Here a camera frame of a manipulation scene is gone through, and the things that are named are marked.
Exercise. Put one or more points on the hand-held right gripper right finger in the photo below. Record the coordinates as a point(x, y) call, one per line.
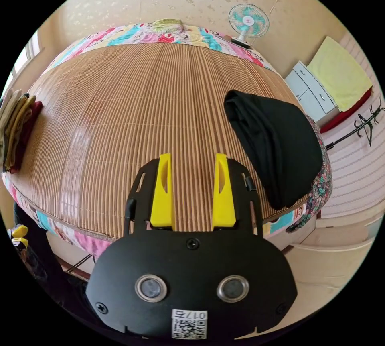
point(223, 204)

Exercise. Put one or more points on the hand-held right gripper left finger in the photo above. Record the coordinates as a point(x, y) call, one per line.
point(162, 201)

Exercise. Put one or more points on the black long pants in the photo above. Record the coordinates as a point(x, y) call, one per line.
point(276, 147)

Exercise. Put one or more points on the person's body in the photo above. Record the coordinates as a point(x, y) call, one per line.
point(36, 261)

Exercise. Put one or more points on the bed with woven mat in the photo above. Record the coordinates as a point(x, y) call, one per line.
point(135, 111)

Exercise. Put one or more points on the floral patterned garment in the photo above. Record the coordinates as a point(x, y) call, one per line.
point(319, 185)

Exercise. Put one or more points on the pile of clothes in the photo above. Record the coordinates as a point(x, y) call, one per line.
point(16, 129)

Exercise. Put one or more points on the white cupboard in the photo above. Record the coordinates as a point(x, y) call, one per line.
point(312, 93)

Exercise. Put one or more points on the black coat rack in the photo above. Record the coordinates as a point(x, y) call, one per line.
point(362, 120)

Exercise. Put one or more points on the green patterned pillow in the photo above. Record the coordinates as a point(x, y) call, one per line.
point(167, 24)

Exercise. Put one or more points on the window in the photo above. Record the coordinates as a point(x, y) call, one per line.
point(28, 51)

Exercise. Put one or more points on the white and teal fan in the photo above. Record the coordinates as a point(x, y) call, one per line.
point(248, 21)

